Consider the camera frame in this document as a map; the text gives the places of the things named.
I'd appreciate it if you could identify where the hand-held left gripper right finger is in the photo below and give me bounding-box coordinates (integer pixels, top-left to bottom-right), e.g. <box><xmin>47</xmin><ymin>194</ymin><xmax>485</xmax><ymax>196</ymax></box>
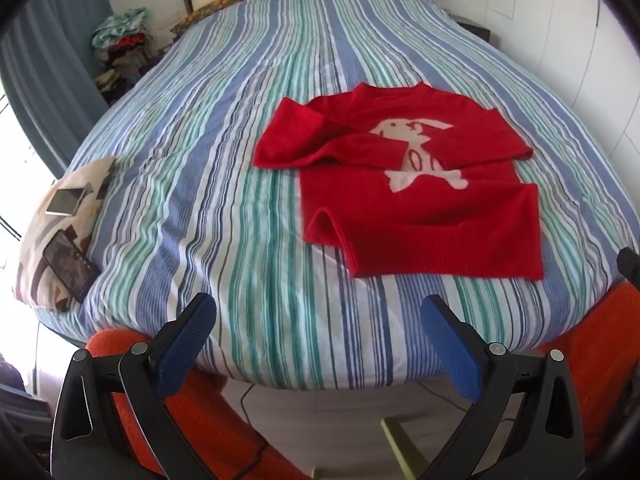
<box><xmin>420</xmin><ymin>294</ymin><xmax>586</xmax><ymax>480</ymax></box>

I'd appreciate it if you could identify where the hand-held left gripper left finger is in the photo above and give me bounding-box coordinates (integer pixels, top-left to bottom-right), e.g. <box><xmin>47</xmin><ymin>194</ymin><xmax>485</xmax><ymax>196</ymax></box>
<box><xmin>50</xmin><ymin>291</ymin><xmax>218</xmax><ymax>480</ymax></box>

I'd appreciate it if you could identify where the red sweater with white rabbit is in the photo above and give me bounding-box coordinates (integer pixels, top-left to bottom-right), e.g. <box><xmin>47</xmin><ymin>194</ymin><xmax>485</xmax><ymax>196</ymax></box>
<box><xmin>252</xmin><ymin>81</ymin><xmax>546</xmax><ymax>281</ymax></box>

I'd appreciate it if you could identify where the pile of mixed clothes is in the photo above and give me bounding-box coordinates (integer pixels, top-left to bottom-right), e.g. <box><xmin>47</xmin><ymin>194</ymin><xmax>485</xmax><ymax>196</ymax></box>
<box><xmin>90</xmin><ymin>7</ymin><xmax>153</xmax><ymax>106</ymax></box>

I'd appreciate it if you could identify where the orange bed cover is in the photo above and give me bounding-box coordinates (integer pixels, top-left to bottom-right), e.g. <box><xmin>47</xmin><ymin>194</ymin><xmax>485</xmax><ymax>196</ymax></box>
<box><xmin>85</xmin><ymin>280</ymin><xmax>640</xmax><ymax>480</ymax></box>

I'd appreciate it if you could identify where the green plastic stand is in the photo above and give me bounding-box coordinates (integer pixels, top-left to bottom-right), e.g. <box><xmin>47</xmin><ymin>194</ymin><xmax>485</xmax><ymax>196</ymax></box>
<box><xmin>380</xmin><ymin>416</ymin><xmax>427</xmax><ymax>480</ymax></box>

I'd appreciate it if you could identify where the black smartphone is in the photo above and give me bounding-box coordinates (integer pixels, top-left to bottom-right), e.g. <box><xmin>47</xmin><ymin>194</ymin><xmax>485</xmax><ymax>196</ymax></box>
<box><xmin>42</xmin><ymin>230</ymin><xmax>101</xmax><ymax>304</ymax></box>

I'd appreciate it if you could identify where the blue green striped bedspread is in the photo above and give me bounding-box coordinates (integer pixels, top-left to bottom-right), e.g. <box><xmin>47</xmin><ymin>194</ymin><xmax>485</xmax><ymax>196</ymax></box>
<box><xmin>37</xmin><ymin>0</ymin><xmax>640</xmax><ymax>393</ymax></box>

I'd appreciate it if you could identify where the brown patterned cushion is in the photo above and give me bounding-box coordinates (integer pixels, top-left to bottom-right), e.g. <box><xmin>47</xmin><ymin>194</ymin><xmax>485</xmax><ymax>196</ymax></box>
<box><xmin>12</xmin><ymin>156</ymin><xmax>118</xmax><ymax>313</ymax></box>

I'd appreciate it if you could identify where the silver smartphone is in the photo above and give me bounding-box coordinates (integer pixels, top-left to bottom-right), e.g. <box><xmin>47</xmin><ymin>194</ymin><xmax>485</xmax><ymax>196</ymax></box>
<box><xmin>46</xmin><ymin>187</ymin><xmax>87</xmax><ymax>217</ymax></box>

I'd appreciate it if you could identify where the dark nightstand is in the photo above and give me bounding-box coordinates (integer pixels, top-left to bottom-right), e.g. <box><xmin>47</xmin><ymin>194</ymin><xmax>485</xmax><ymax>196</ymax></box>
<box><xmin>452</xmin><ymin>14</ymin><xmax>493</xmax><ymax>47</ymax></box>

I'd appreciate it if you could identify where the blue curtain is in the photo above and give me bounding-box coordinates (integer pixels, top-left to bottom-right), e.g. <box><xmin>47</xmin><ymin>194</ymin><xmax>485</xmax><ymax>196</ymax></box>
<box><xmin>0</xmin><ymin>0</ymin><xmax>116</xmax><ymax>186</ymax></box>

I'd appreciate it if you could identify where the black cable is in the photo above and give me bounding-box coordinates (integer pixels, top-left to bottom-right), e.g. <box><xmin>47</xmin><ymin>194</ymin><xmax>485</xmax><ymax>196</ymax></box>
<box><xmin>239</xmin><ymin>384</ymin><xmax>272</xmax><ymax>480</ymax></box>

